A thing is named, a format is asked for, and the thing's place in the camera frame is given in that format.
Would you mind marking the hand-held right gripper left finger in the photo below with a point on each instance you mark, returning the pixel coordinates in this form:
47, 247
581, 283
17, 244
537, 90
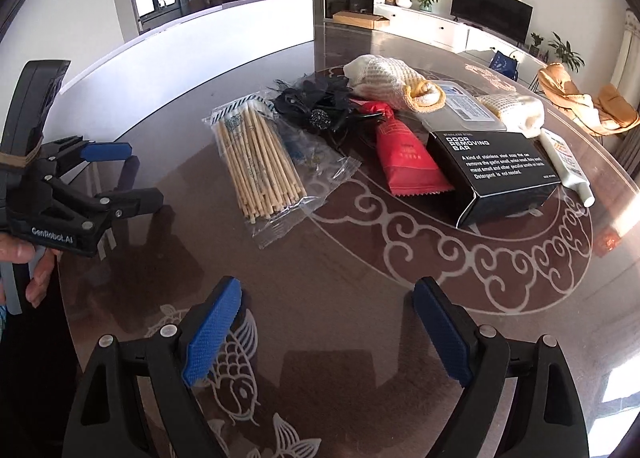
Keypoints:
212, 333

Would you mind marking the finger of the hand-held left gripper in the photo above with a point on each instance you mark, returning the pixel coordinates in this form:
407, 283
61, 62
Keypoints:
107, 152
135, 200

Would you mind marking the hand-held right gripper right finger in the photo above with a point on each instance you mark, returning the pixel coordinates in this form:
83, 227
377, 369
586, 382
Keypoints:
442, 333

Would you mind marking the packet of bamboo skewers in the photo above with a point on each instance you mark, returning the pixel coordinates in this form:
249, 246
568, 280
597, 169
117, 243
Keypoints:
260, 163

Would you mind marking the red foil packet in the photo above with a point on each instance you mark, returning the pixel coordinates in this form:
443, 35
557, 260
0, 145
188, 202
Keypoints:
405, 158

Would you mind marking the black cardboard box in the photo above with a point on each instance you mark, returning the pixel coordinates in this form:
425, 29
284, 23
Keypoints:
500, 158

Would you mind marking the black feather hair accessory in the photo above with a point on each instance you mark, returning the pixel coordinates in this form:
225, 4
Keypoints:
310, 98

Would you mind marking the cream knit cloth yellow trim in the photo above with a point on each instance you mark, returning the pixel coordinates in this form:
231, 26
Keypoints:
380, 78

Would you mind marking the person's left hand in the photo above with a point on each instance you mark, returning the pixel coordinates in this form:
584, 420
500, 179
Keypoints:
15, 250

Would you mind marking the white tube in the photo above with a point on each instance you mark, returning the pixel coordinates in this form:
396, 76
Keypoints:
562, 158

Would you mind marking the clear plastic box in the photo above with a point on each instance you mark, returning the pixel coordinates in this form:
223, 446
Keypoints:
465, 108

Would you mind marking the orange lounge chair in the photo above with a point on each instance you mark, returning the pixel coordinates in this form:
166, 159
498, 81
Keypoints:
595, 106

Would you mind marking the blue bag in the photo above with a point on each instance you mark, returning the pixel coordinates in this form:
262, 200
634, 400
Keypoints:
502, 64

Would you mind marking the brown cardboard box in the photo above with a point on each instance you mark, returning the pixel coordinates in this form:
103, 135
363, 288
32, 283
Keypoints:
360, 19

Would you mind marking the small green potted plant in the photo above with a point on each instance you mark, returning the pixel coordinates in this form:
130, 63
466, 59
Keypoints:
536, 42

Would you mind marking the large leafy potted plant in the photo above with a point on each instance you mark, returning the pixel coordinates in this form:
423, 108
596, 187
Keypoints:
566, 52

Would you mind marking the white television cabinet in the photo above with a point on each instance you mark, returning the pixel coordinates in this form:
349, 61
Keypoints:
435, 26

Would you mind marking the black television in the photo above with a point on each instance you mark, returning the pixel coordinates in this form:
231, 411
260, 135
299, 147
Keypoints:
490, 8

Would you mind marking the covered standing air conditioner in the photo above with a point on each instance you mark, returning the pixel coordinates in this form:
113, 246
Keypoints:
629, 48

